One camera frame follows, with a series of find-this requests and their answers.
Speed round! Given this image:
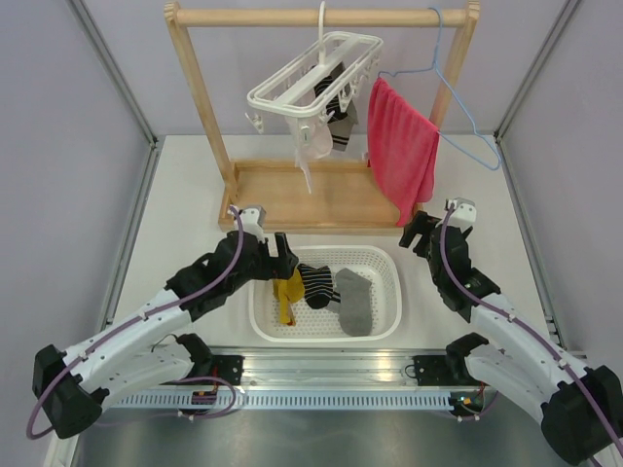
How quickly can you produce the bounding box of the blue wire hanger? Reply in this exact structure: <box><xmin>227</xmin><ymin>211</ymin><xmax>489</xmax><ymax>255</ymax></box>
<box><xmin>378</xmin><ymin>1</ymin><xmax>502</xmax><ymax>171</ymax></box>

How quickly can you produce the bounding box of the yellow bear sock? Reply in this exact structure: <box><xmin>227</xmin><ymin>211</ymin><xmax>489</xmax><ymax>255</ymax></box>
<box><xmin>273</xmin><ymin>269</ymin><xmax>305</xmax><ymax>326</ymax></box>

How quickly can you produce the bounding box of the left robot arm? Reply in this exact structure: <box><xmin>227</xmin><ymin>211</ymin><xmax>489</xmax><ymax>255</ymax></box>
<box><xmin>32</xmin><ymin>231</ymin><xmax>299</xmax><ymax>439</ymax></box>

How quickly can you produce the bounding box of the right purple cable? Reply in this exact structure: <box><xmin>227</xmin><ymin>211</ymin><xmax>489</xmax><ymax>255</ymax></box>
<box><xmin>440</xmin><ymin>203</ymin><xmax>605</xmax><ymax>467</ymax></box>

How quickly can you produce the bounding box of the aluminium frame post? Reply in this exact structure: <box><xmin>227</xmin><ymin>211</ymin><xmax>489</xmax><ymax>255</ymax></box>
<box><xmin>494</xmin><ymin>0</ymin><xmax>585</xmax><ymax>142</ymax></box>
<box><xmin>66</xmin><ymin>0</ymin><xmax>161</xmax><ymax>148</ymax></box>

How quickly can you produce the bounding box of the white slotted cable duct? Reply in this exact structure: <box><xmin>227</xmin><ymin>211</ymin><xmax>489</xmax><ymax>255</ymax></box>
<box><xmin>115</xmin><ymin>389</ymin><xmax>454</xmax><ymax>412</ymax></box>

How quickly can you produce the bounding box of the pink towel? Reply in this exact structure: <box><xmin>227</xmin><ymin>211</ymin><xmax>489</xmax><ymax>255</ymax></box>
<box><xmin>367</xmin><ymin>78</ymin><xmax>440</xmax><ymax>227</ymax></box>

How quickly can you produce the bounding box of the grey striped-cuff sock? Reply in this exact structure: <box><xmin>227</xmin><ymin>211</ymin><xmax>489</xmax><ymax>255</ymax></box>
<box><xmin>326</xmin><ymin>269</ymin><xmax>373</xmax><ymax>337</ymax></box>
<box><xmin>327</xmin><ymin>101</ymin><xmax>358</xmax><ymax>152</ymax></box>

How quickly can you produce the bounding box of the left aluminium frame post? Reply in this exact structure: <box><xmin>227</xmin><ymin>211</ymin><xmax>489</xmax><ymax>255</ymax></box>
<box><xmin>66</xmin><ymin>0</ymin><xmax>161</xmax><ymax>148</ymax></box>

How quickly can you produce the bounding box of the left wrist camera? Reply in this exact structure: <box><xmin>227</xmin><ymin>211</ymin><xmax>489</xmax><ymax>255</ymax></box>
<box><xmin>229</xmin><ymin>205</ymin><xmax>266</xmax><ymax>242</ymax></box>

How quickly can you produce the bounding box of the white perforated plastic basket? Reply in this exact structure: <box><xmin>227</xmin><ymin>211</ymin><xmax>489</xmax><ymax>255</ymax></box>
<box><xmin>248</xmin><ymin>245</ymin><xmax>402</xmax><ymax>346</ymax></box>

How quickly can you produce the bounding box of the white plastic clip hanger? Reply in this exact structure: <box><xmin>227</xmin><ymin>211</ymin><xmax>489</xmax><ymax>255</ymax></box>
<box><xmin>247</xmin><ymin>3</ymin><xmax>384</xmax><ymax>125</ymax></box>

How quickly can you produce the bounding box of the right aluminium frame post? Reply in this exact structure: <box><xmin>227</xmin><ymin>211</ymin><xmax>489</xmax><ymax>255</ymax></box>
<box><xmin>494</xmin><ymin>0</ymin><xmax>585</xmax><ymax>142</ymax></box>

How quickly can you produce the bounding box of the black white-striped sock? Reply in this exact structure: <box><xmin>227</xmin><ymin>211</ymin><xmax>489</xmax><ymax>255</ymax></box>
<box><xmin>314</xmin><ymin>62</ymin><xmax>347</xmax><ymax>122</ymax></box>
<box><xmin>298</xmin><ymin>264</ymin><xmax>341</xmax><ymax>312</ymax></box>

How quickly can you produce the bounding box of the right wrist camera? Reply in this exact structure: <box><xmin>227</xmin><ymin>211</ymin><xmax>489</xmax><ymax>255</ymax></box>
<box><xmin>445</xmin><ymin>198</ymin><xmax>477</xmax><ymax>231</ymax></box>

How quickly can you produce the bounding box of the aluminium mounting rail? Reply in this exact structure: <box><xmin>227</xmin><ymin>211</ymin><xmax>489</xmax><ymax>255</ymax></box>
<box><xmin>107</xmin><ymin>342</ymin><xmax>481</xmax><ymax>391</ymax></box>

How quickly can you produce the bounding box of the wooden clothes rack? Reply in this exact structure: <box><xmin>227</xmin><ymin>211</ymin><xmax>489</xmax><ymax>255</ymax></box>
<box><xmin>164</xmin><ymin>3</ymin><xmax>465</xmax><ymax>234</ymax></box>

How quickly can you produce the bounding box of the white sock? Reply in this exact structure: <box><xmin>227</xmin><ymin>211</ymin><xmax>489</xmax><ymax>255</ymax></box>
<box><xmin>295</xmin><ymin>147</ymin><xmax>312</xmax><ymax>195</ymax></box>
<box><xmin>285</xmin><ymin>117</ymin><xmax>333</xmax><ymax>161</ymax></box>

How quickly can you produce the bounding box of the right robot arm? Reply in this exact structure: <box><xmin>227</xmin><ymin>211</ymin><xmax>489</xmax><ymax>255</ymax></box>
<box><xmin>399</xmin><ymin>198</ymin><xmax>622</xmax><ymax>465</ymax></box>

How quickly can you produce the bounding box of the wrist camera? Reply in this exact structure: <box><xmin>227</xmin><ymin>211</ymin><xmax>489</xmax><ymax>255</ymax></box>
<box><xmin>229</xmin><ymin>205</ymin><xmax>266</xmax><ymax>242</ymax></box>
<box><xmin>445</xmin><ymin>198</ymin><xmax>477</xmax><ymax>231</ymax></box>

